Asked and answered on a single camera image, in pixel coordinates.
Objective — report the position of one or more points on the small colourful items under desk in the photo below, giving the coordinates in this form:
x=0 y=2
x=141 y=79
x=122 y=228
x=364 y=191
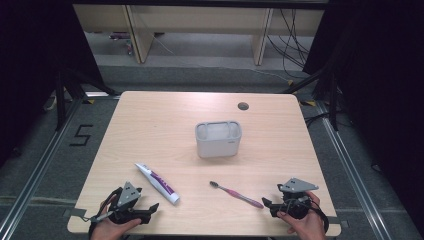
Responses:
x=123 y=39

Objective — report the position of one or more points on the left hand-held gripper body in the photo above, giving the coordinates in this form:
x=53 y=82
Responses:
x=128 y=196

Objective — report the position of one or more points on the aluminium floor rail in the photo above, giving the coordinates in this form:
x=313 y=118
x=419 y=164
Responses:
x=36 y=166
x=353 y=173

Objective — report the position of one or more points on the white and purple toothpaste tube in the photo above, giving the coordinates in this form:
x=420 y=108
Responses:
x=156 y=183

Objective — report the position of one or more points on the white plastic holder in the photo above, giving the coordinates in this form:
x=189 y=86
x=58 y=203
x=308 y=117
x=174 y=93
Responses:
x=218 y=139

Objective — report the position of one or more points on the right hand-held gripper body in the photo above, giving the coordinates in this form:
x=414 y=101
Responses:
x=295 y=196

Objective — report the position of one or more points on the grey tape piece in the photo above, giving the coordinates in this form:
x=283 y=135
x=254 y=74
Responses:
x=335 y=220
x=75 y=212

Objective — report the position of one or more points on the black metal stand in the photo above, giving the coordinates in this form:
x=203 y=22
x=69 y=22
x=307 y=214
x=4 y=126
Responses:
x=333 y=100
x=60 y=100

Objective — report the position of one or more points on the beige wooden desk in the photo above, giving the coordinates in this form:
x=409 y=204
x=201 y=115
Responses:
x=200 y=20

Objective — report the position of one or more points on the pink toothbrush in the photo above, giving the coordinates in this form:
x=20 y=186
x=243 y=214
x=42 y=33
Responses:
x=237 y=194

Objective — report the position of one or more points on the person's left hand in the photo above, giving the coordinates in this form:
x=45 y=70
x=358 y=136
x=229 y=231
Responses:
x=111 y=228

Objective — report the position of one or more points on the person's right hand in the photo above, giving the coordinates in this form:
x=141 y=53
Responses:
x=308 y=225

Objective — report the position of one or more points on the black curtain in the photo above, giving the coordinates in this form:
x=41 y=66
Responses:
x=376 y=83
x=36 y=66

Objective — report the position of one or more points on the yellow floor tape piece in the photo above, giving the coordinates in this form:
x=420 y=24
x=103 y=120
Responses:
x=88 y=101
x=310 y=103

